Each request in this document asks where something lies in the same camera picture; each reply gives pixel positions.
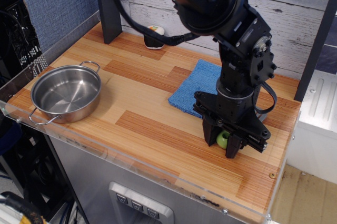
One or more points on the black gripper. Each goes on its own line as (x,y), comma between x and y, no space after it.
(225,109)

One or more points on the green handled grey spatula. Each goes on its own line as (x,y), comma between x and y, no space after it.
(222,140)

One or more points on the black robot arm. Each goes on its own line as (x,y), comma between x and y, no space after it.
(244,40)

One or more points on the blue cloth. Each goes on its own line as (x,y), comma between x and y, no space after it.
(203,78)

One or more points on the white appliance on right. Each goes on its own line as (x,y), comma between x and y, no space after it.
(313,146)

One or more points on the silver button panel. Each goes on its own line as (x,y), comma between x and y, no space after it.
(133,207)

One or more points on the plush sushi roll toy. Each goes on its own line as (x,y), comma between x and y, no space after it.
(151,43)

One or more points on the grey toy kitchen cabinet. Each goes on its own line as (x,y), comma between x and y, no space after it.
(90,176)

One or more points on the yellow black object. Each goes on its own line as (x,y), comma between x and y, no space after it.
(32,218)

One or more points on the steel pot with handles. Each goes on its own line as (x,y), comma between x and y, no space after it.
(68,93)

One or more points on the dark grey left post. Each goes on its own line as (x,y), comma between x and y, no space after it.
(110,20)

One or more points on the dark grey post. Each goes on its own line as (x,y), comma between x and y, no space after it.
(110,20)
(315,53)

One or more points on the dark grey right post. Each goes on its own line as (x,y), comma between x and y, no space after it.
(315,53)

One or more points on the clear acrylic guard rail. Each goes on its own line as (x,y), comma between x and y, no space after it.
(136,127)

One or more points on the black crate with cables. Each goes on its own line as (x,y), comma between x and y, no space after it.
(19,43)

